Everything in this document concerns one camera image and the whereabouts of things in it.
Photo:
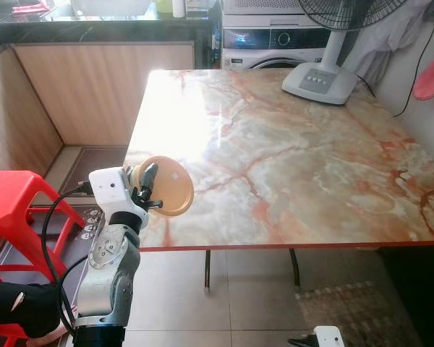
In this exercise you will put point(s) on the wooden kitchen cabinet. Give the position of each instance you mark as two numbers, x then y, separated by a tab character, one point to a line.
94	94

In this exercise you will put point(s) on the white washing machine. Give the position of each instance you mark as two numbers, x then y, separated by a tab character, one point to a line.
275	40

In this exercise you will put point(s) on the black kitchen counter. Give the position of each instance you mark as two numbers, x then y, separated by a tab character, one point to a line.
94	25

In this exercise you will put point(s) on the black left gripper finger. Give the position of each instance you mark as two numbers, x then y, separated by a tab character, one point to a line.
150	181

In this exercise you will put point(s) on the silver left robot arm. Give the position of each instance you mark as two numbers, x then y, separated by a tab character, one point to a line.
108	282

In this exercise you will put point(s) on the grey hanging cloth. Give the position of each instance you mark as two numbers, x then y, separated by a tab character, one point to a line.
390	32

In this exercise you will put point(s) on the red kitchen utensil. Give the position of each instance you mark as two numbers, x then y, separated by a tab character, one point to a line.
30	8

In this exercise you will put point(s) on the white table fan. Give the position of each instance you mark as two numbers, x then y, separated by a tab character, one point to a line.
322	78

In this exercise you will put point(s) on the small white bottle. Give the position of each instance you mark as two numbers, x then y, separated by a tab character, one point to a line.
179	8

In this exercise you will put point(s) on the white plastic tub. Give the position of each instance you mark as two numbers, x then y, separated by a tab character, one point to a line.
110	6

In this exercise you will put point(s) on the red plastic stool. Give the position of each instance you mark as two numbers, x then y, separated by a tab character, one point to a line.
14	195

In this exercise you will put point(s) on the brown patterned floor rug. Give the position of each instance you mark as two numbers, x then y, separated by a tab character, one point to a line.
362	318

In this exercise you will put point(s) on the person's leg in black trousers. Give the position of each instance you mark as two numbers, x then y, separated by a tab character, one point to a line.
18	307

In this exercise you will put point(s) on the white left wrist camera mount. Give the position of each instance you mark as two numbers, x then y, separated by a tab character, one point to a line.
110	189

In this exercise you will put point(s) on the black metal table leg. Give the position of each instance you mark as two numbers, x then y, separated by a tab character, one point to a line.
295	269
207	271

